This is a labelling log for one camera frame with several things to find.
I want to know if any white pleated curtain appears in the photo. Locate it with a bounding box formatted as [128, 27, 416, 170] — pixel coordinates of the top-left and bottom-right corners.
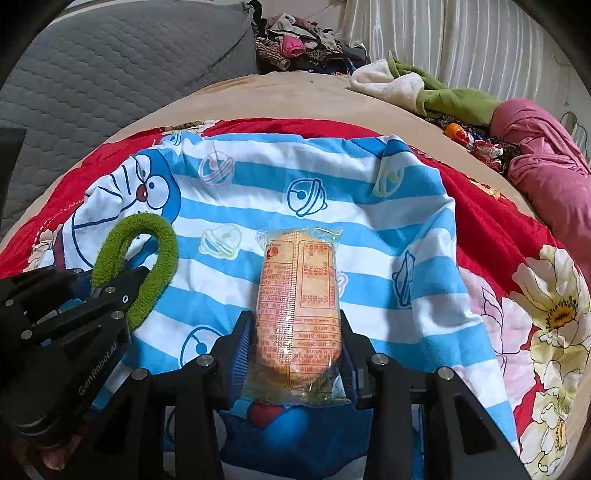
[342, 0, 574, 116]

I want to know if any dark patterned cloth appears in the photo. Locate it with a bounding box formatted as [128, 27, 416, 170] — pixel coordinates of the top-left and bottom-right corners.
[427, 115, 523, 175]

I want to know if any red and white packet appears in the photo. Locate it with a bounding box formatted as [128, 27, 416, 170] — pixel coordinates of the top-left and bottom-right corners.
[466, 138, 504, 172]

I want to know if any green fuzzy hair tie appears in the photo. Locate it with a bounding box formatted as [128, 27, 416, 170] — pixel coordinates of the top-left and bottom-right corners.
[91, 213, 180, 331]

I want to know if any pink quilt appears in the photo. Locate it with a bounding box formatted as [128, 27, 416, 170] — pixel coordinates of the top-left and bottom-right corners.
[489, 98, 591, 241]

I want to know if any orange snack packet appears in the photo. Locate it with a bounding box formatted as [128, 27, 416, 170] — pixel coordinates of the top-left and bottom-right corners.
[243, 226, 352, 407]

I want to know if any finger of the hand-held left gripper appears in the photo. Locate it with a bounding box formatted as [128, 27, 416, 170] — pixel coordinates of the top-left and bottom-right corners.
[21, 267, 151, 346]
[0, 267, 95, 326]

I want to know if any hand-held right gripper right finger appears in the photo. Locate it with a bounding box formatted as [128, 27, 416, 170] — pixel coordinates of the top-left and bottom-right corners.
[339, 310, 533, 480]

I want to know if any green and white plush cloth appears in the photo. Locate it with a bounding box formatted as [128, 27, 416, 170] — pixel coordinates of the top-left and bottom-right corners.
[348, 55, 506, 128]

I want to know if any red floral blanket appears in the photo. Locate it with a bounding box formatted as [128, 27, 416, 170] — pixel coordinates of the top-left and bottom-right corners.
[0, 117, 591, 480]

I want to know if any metal chair back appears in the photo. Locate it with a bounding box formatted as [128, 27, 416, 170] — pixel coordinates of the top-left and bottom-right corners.
[560, 111, 591, 160]

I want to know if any pile of mixed clothes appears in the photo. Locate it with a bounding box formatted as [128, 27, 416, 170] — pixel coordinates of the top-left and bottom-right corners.
[249, 0, 370, 77]

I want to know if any blue striped cartoon cloth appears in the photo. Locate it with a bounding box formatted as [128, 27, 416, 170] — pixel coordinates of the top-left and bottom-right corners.
[34, 133, 519, 480]

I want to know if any grey quilted headboard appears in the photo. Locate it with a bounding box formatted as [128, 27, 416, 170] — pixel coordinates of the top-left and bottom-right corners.
[0, 2, 257, 232]

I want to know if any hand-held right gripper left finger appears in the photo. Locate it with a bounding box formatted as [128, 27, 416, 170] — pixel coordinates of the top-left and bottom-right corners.
[91, 310, 256, 480]

